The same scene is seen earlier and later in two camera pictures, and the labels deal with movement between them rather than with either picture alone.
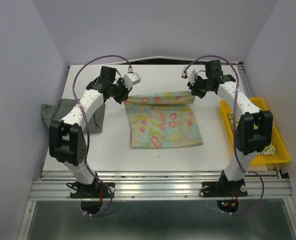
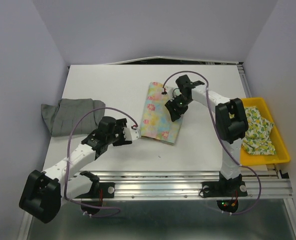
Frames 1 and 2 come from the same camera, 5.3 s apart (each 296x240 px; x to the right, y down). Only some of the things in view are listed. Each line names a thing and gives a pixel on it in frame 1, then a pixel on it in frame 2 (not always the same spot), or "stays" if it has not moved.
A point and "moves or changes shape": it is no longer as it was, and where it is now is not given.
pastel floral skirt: (163, 120) moves or changes shape
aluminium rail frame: (163, 185) stays
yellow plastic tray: (281, 155) stays
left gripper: (125, 91) → (120, 123)
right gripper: (194, 88) → (174, 114)
